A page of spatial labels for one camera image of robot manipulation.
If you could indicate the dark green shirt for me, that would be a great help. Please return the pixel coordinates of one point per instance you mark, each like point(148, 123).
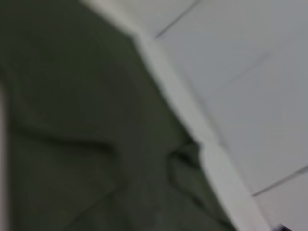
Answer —
point(84, 125)

